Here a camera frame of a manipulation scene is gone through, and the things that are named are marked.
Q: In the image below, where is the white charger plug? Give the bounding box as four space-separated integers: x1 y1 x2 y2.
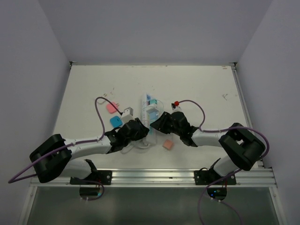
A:
145 105 159 113

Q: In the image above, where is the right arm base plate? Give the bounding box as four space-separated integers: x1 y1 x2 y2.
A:
194 167 237 186

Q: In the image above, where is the power strip white cord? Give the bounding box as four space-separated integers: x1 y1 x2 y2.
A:
120 140 152 154

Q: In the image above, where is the blue adapter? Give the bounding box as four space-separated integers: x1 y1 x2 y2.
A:
110 116 123 128

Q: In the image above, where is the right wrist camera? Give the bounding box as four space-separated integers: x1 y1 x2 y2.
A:
171 101 182 113

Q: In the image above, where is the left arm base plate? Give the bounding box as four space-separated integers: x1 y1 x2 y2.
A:
70 170 113 185

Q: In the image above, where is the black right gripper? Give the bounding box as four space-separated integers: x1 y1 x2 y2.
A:
150 111 182 136

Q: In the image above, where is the teal charger plug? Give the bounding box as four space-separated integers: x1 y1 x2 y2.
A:
149 99 157 105

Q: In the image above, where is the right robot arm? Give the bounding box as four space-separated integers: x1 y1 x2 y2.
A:
150 112 270 184

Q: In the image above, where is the orange charger plug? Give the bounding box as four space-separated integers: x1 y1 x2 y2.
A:
162 139 174 150

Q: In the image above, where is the aluminium mounting rail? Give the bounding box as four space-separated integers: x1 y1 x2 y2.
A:
30 167 278 188

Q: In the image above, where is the light blue charger plug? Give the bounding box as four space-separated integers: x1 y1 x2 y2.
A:
149 112 159 121

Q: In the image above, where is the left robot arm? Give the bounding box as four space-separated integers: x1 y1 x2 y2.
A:
30 118 150 183

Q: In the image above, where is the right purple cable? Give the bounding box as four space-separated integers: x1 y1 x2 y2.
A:
179 99 270 225

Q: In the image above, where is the pink adapter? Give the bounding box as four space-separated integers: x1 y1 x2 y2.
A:
106 102 119 114

